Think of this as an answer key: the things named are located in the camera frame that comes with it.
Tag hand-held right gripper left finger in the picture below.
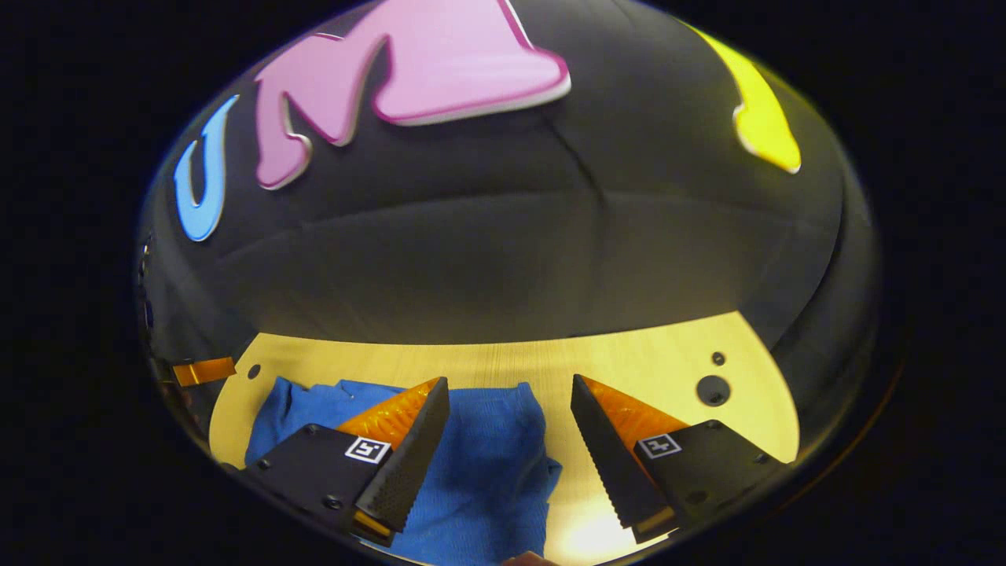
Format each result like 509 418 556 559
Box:
236 376 451 549

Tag blue corduroy shirt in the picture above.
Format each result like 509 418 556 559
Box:
245 377 564 565

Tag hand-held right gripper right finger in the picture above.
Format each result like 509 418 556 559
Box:
571 373 787 545

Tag black backdrop cloth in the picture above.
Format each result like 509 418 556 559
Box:
135 0 881 472

